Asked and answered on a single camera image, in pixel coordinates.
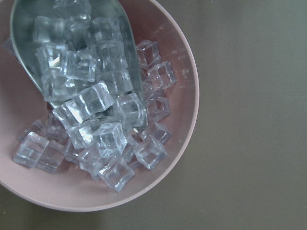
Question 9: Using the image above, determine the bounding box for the pile of clear ice cubes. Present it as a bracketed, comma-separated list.
[12, 0, 176, 191]

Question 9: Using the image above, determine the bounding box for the pink bowl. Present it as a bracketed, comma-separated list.
[0, 0, 200, 212]

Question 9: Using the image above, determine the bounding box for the metal ice scoop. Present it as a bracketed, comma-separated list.
[10, 0, 144, 102]

